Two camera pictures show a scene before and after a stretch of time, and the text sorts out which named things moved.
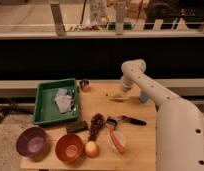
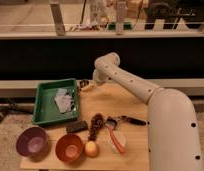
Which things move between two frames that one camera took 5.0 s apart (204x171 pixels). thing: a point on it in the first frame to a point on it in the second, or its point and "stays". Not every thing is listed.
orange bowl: x=70 y=148 stays
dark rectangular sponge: x=76 y=126 stays
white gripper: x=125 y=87 to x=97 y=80
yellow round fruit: x=91 y=149 stays
